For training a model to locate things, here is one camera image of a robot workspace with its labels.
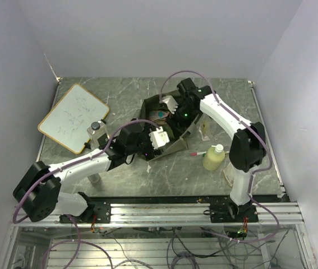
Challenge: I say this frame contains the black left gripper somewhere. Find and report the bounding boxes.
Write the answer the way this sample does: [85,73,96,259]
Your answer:
[126,123,164,159]

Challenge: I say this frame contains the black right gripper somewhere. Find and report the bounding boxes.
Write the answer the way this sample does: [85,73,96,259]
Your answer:
[165,103,198,138]

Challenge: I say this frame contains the clear square bottle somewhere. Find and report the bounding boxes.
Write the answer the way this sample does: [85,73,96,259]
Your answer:
[87,120,110,149]

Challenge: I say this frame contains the olive green canvas bag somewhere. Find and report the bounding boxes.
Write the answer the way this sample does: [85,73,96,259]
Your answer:
[137,90,202,161]

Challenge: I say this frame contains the orange bottle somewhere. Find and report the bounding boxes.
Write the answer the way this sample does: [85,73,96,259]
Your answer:
[147,110,171,126]

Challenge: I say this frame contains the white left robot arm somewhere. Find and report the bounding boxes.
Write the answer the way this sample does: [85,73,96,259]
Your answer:
[13,120,162,223]

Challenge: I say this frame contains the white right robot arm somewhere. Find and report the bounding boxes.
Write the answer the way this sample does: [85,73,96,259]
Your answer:
[175,78,267,222]

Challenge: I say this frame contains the clear perfume bottle, black cap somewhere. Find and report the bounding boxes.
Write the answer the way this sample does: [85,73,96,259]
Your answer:
[199,119,211,141]

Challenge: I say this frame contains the red and white marker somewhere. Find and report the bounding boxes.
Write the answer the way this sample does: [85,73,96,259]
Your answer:
[190,151,207,156]

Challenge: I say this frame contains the grey metallic tube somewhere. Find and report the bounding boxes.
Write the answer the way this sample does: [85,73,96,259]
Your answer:
[88,173,101,184]

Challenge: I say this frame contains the yellow-green pump bottle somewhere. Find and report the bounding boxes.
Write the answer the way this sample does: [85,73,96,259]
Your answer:
[202,144,225,171]

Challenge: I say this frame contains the yellow-framed small whiteboard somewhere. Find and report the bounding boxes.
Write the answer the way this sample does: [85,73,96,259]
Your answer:
[38,84,109,154]

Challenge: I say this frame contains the amber liquid bottle, white cap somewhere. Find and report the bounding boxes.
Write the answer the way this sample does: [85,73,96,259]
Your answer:
[223,163,234,187]

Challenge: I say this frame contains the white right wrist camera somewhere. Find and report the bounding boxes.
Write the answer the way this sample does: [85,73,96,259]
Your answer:
[162,95,178,114]

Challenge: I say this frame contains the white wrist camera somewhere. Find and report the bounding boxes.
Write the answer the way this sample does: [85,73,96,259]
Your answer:
[162,95,178,114]
[149,127,170,150]

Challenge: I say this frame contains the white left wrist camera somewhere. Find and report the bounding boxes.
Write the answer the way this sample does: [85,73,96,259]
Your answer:
[149,127,170,150]

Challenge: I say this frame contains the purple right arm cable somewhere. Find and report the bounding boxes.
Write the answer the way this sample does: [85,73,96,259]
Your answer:
[160,69,280,245]

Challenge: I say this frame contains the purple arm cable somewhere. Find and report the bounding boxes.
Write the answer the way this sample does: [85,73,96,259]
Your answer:
[160,69,280,245]
[12,119,162,269]

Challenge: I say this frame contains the aluminium rail frame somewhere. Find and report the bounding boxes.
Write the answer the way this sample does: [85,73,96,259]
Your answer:
[0,194,318,268]

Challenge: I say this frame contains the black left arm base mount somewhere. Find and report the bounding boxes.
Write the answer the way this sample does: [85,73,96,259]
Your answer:
[72,202,111,224]

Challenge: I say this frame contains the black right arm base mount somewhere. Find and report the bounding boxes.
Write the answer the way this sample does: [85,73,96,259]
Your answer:
[203,203,259,223]

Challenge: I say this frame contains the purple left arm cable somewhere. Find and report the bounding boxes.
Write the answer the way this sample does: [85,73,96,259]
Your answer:
[12,119,162,269]

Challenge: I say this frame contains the loose cables under table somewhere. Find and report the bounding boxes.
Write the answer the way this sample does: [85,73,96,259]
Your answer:
[71,224,285,269]

